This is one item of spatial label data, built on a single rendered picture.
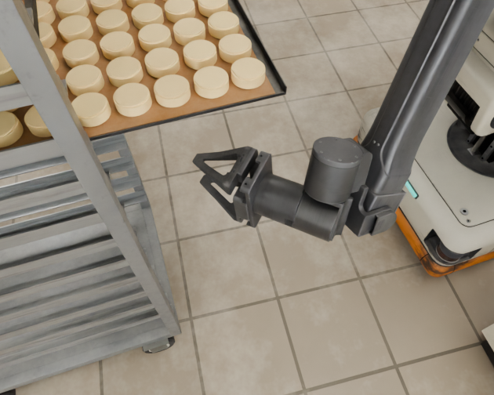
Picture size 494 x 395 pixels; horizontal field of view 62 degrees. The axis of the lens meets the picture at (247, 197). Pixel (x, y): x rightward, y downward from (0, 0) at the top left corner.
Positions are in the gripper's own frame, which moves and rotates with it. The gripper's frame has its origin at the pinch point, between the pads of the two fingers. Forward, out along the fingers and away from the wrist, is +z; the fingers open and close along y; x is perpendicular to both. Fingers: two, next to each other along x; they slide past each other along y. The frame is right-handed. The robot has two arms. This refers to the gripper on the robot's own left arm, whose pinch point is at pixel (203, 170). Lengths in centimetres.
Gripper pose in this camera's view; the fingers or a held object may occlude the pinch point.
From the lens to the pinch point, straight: 57.7
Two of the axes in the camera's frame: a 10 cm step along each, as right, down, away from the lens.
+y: 0.9, 5.0, 8.6
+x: 4.4, -8.0, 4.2
